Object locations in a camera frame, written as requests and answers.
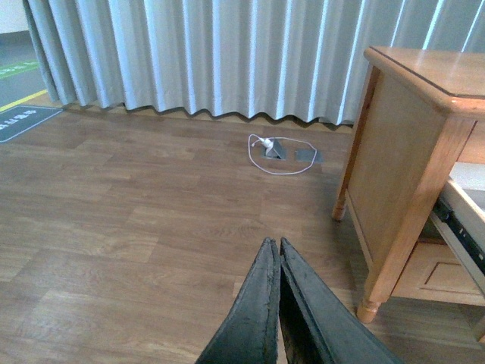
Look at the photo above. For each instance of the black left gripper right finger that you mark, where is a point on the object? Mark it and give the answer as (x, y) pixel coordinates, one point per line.
(316, 326)

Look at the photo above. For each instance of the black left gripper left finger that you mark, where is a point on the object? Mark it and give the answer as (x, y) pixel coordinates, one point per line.
(249, 333)

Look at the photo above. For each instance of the wooden top drawer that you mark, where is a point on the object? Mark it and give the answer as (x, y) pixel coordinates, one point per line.
(458, 214)

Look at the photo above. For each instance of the closed grey floor socket cover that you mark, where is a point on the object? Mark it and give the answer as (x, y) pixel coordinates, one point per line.
(306, 155)

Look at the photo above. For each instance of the open grey floor socket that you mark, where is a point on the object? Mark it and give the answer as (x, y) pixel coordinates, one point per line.
(276, 153)

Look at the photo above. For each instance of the white floor charger plug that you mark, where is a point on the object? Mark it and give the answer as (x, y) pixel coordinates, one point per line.
(267, 143)

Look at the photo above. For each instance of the wooden nightstand cabinet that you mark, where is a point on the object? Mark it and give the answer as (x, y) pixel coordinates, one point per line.
(421, 112)

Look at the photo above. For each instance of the grey pleated curtain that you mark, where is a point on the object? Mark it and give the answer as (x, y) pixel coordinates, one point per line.
(300, 58)

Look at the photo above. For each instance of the grey floor sign mat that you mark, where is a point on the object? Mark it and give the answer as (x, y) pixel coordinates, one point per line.
(21, 118)

